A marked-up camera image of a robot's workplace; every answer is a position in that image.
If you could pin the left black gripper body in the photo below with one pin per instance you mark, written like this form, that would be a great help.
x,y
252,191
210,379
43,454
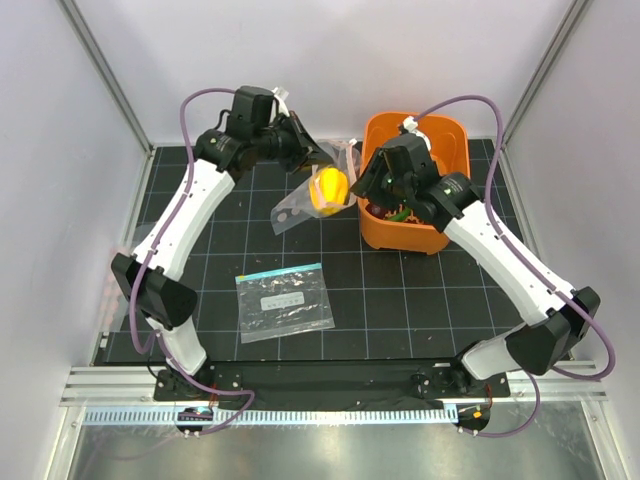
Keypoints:
x,y
280,143

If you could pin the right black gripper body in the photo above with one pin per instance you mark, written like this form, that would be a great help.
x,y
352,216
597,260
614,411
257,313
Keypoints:
x,y
397,189

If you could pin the yellow bell pepper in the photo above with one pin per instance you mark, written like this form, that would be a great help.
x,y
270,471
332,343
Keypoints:
x,y
329,191

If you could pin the pink zip top bag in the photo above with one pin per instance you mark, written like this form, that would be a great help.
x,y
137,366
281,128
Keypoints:
x,y
297,208

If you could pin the orange plastic basket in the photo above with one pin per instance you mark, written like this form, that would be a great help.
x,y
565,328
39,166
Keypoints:
x,y
449,148

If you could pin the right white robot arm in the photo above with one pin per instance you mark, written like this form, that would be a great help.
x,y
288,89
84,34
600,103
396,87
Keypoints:
x,y
554,314

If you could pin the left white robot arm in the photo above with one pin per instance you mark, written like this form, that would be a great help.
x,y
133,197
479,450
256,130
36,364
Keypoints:
x,y
150,276

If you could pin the blue zip top bag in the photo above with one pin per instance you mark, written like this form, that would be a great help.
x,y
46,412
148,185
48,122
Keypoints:
x,y
283,302

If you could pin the dark purple plum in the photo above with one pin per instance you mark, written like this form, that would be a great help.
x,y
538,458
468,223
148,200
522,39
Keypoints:
x,y
374,210

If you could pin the green chili pepper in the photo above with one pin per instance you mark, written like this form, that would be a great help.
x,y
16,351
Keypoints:
x,y
399,216

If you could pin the black grid mat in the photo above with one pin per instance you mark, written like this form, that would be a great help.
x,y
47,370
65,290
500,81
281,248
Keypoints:
x,y
385,303

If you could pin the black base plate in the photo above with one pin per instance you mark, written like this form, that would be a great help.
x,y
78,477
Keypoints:
x,y
333,385

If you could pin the white slotted cable duct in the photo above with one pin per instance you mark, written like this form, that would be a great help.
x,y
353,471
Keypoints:
x,y
183,416

